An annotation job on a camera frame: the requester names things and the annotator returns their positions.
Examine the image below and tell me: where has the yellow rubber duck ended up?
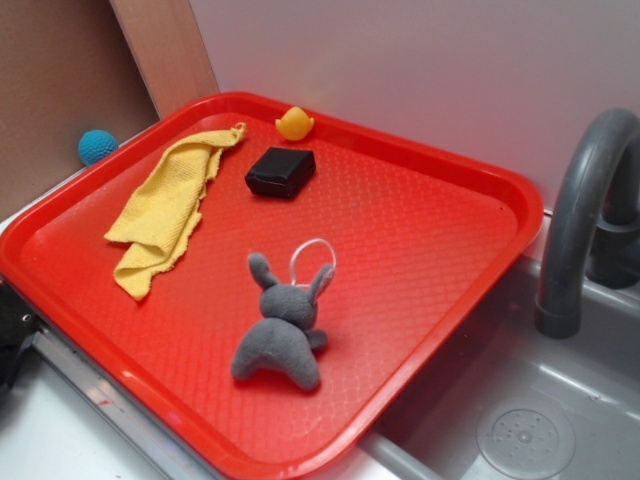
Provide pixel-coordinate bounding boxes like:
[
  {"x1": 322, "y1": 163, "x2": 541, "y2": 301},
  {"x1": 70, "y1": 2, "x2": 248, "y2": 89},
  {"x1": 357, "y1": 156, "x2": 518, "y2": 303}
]
[{"x1": 275, "y1": 106, "x2": 315, "y2": 141}]

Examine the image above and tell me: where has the wooden board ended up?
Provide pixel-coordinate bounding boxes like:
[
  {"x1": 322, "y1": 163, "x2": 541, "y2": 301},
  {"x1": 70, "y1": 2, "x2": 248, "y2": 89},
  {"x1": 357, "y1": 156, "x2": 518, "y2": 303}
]
[{"x1": 110, "y1": 0, "x2": 219, "y2": 118}]

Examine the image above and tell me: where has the yellow cloth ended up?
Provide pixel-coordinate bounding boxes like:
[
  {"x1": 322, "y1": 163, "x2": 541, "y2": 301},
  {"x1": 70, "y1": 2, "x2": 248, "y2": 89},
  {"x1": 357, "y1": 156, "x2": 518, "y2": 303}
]
[{"x1": 104, "y1": 122, "x2": 247, "y2": 301}]

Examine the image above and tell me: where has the grey toy faucet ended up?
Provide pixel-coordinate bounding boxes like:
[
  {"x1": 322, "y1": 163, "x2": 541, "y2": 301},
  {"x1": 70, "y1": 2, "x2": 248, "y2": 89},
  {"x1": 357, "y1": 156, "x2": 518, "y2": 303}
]
[{"x1": 535, "y1": 108, "x2": 639, "y2": 339}]

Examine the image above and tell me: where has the grey plush bunny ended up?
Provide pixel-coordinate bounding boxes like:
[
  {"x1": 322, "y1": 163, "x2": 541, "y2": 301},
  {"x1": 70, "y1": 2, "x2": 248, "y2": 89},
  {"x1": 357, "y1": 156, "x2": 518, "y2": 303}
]
[{"x1": 230, "y1": 238, "x2": 337, "y2": 392}]

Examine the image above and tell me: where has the black rectangular block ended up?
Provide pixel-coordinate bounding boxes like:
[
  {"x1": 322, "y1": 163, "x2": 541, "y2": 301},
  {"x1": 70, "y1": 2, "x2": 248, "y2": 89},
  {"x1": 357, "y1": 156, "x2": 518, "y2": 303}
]
[{"x1": 245, "y1": 147, "x2": 316, "y2": 199}]

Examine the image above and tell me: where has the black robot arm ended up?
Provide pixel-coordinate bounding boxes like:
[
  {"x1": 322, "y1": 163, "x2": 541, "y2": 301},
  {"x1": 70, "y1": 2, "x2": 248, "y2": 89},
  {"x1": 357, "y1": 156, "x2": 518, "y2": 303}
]
[{"x1": 0, "y1": 280, "x2": 38, "y2": 396}]

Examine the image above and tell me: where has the red plastic tray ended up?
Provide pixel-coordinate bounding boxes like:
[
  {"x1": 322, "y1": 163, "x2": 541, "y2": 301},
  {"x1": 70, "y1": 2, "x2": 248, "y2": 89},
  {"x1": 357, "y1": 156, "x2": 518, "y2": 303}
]
[{"x1": 1, "y1": 93, "x2": 543, "y2": 479}]

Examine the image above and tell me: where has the blue crochet ball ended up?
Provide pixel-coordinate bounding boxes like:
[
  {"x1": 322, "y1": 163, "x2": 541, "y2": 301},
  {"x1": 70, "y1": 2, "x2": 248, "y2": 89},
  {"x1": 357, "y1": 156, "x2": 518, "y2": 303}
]
[{"x1": 77, "y1": 130, "x2": 119, "y2": 167}]

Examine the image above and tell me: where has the grey toy sink basin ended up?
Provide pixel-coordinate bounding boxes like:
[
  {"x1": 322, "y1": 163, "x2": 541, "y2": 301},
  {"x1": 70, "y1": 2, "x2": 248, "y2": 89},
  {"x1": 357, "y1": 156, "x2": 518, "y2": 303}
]
[{"x1": 360, "y1": 259, "x2": 639, "y2": 479}]

